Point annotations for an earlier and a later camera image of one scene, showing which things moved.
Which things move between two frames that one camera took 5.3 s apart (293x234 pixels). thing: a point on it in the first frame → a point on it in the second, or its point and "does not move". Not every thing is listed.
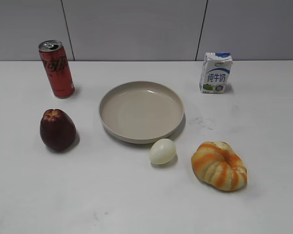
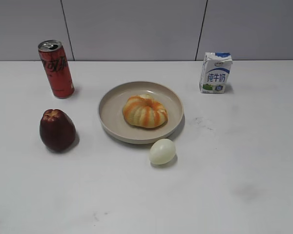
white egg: x=162 y=151 does not move
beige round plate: x=139 y=112 does not move
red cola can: x=56 y=64 does not move
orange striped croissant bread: x=216 y=165 → x=144 y=110
